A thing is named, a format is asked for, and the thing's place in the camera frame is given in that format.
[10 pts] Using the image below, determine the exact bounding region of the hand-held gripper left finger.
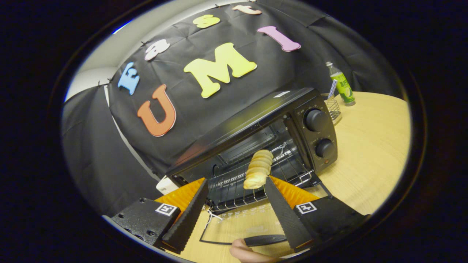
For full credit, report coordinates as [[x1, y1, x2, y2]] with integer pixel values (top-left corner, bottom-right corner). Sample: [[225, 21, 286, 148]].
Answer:
[[112, 178, 209, 254]]

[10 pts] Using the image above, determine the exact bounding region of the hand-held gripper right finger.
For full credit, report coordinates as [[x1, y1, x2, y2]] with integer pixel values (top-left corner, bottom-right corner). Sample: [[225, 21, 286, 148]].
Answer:
[[264, 176, 370, 252]]

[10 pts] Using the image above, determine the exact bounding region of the golden bread roll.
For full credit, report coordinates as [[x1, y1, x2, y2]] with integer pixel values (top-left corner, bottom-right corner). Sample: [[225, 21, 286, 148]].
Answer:
[[243, 149, 274, 190]]

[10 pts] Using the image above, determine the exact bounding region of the black toaster oven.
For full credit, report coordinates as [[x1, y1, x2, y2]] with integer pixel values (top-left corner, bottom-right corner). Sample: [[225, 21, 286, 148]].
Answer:
[[166, 87, 339, 246]]

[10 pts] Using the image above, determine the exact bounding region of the white pop-up toaster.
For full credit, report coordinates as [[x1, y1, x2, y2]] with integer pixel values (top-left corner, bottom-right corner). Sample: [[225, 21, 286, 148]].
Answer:
[[156, 176, 180, 195]]

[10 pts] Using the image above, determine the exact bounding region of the black backdrop cloth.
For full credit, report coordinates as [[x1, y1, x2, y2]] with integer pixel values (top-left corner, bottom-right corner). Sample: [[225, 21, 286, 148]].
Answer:
[[61, 0, 403, 216]]

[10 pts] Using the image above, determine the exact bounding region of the clear glass container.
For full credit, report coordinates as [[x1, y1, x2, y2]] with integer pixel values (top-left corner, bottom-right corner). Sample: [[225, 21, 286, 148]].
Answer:
[[322, 93, 342, 125]]

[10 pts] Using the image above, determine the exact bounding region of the green label drink bottle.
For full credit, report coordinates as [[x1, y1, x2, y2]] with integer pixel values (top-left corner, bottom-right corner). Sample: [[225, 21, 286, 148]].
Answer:
[[325, 61, 356, 106]]

